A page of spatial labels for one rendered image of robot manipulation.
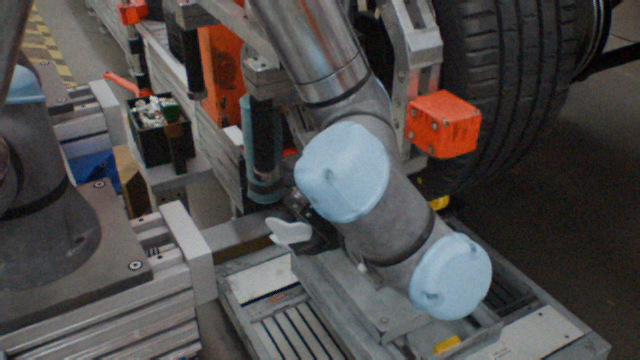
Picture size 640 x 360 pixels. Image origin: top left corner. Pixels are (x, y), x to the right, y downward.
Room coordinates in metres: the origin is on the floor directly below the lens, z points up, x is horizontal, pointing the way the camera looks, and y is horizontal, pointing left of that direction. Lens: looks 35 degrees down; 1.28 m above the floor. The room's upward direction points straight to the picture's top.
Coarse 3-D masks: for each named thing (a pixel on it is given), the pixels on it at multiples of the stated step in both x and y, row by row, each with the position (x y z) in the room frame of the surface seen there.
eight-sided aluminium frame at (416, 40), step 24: (384, 0) 0.86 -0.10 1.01; (408, 0) 0.89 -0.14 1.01; (408, 24) 0.82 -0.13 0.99; (432, 24) 0.84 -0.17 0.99; (408, 48) 0.80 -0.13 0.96; (432, 48) 0.81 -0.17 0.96; (408, 72) 0.79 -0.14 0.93; (432, 72) 0.81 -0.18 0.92; (408, 96) 0.79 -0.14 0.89; (288, 120) 1.16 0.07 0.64; (312, 120) 1.15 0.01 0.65; (408, 144) 0.80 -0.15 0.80; (408, 168) 0.80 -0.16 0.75
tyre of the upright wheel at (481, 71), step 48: (480, 0) 0.83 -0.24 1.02; (528, 0) 0.87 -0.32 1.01; (480, 48) 0.80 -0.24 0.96; (528, 48) 0.85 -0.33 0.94; (576, 48) 0.90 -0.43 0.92; (480, 96) 0.79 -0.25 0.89; (528, 96) 0.84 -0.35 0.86; (480, 144) 0.80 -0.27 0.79; (528, 144) 0.88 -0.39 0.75; (432, 192) 0.84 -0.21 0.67
